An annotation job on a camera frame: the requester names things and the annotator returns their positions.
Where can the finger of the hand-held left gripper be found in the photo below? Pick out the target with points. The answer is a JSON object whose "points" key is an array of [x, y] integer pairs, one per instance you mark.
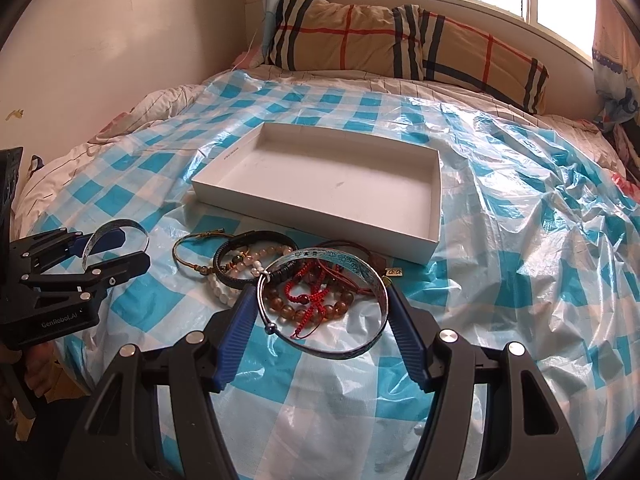
{"points": [[97, 244], [120, 265]]}

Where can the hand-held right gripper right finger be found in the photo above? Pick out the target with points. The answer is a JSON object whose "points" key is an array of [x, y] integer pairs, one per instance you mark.
{"points": [[407, 340]]}

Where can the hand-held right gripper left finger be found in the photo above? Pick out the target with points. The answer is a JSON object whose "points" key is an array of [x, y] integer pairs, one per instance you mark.
{"points": [[235, 340]]}

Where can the small blue bangle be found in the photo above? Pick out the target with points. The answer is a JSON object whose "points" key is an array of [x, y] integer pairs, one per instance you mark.
{"points": [[117, 223]]}

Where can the large blue patterned bangle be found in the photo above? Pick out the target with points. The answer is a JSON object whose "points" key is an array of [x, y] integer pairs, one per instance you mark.
{"points": [[325, 255]]}

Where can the white shallow cardboard box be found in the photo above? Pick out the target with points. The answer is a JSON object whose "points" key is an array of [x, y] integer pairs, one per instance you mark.
{"points": [[325, 180]]}

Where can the person's left hand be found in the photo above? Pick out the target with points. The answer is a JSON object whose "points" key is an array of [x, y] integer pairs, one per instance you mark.
{"points": [[40, 372]]}

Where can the blue checked plastic sheet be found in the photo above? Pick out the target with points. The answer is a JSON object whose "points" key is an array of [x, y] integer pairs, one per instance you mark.
{"points": [[500, 210]]}

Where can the pink cloth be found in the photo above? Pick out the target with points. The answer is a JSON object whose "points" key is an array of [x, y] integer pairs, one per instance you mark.
{"points": [[250, 57]]}

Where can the tan plaid pillow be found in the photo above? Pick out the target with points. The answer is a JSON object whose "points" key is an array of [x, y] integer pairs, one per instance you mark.
{"points": [[475, 60], [325, 35]]}

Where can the printed curtain with boat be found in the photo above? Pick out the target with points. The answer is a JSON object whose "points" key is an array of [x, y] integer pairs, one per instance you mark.
{"points": [[615, 70]]}

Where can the small yellow wall sticker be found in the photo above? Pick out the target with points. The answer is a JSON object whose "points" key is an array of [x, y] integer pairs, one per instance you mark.
{"points": [[14, 114]]}

